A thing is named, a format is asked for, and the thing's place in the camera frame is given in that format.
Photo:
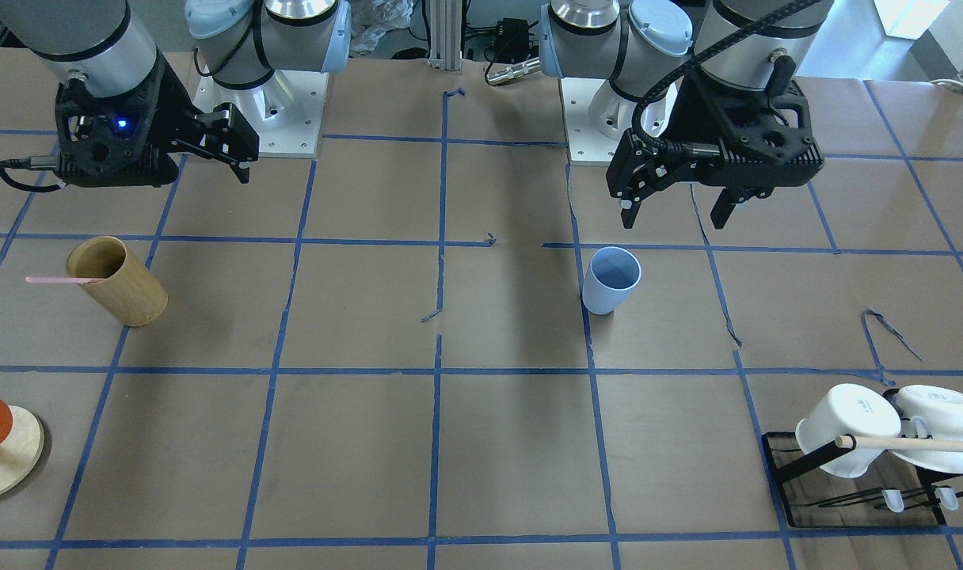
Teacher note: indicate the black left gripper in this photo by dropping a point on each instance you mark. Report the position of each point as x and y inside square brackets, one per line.
[694, 109]

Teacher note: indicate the wooden stand with round base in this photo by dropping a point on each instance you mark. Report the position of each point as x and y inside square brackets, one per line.
[21, 449]

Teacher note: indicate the white mug, inner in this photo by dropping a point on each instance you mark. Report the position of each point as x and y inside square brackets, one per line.
[847, 409]

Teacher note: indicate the pink chopstick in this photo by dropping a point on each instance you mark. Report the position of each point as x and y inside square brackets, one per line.
[58, 279]

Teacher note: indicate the white mug, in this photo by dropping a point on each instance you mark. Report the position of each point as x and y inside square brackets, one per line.
[847, 409]
[934, 411]

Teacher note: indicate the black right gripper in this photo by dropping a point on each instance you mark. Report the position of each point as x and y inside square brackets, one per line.
[170, 103]

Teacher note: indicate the light blue plastic cup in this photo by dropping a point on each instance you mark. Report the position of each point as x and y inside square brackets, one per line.
[612, 274]

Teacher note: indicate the bamboo chopstick holder cup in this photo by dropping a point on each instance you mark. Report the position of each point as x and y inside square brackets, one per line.
[121, 282]

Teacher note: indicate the silver robot arm, left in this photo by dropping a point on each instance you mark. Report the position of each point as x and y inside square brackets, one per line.
[644, 51]

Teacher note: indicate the white mug, outer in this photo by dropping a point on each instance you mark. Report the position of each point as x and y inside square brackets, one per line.
[934, 411]

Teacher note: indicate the black wire mug rack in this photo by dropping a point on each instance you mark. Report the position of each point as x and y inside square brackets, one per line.
[856, 481]

